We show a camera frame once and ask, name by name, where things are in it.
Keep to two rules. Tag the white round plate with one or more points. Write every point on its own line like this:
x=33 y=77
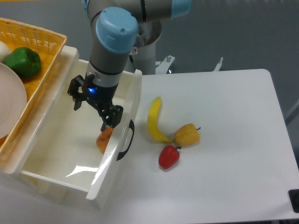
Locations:
x=13 y=99

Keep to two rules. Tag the open white upper drawer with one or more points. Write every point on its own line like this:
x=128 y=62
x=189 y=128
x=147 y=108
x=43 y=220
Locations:
x=65 y=155

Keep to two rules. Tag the green toy bell pepper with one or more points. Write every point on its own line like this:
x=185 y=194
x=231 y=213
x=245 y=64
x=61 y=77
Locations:
x=25 y=62

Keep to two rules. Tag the black object at table edge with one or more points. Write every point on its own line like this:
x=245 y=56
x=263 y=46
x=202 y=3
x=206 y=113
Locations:
x=294 y=198

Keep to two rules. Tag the white round vegetable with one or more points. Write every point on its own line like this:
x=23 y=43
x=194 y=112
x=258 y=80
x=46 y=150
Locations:
x=4 y=51

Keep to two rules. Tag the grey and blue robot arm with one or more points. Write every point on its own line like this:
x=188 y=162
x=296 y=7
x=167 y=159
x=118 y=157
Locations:
x=114 y=26

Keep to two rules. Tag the yellow toy banana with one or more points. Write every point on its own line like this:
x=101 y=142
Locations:
x=152 y=122

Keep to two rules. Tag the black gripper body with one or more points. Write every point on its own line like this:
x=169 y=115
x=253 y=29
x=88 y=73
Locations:
x=98 y=90

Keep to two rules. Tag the red toy bell pepper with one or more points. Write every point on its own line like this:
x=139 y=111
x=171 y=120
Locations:
x=169 y=156

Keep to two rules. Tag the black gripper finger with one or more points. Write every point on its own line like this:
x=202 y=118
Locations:
x=73 y=90
x=111 y=115

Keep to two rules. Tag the yellow toy bell pepper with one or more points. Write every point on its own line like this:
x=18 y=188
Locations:
x=187 y=135

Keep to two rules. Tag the black drawer handle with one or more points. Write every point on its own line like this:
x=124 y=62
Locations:
x=128 y=141

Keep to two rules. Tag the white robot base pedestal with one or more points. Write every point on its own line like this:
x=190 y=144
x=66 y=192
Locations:
x=143 y=54

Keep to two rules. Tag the yellow woven plastic basket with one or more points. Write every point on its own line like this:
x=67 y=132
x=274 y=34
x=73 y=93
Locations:
x=47 y=45

